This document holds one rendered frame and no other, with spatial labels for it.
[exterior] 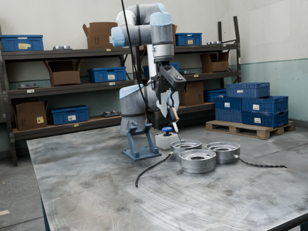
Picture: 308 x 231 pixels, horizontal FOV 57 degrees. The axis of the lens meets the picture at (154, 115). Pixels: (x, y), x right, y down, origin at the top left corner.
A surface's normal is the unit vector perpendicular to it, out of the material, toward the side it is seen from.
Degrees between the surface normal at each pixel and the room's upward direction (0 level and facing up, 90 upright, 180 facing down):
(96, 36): 93
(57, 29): 90
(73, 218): 0
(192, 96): 91
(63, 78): 83
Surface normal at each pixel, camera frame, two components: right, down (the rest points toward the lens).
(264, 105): -0.83, 0.15
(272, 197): -0.08, -0.99
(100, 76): 0.45, 0.10
